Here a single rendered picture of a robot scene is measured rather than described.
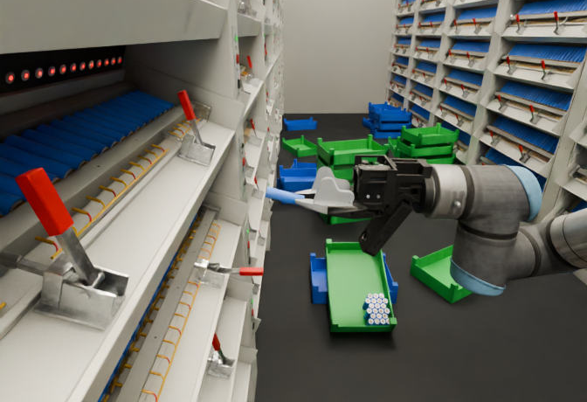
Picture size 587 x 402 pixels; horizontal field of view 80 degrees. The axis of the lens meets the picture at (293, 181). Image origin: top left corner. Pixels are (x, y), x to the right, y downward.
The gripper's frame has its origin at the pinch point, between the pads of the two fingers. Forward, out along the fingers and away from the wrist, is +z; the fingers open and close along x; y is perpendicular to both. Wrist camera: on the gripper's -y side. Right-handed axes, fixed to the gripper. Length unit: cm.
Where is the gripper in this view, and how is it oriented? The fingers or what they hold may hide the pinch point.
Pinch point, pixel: (302, 202)
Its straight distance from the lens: 57.8
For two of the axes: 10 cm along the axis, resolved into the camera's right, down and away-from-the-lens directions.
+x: 0.1, 3.9, -9.2
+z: -10.0, -0.1, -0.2
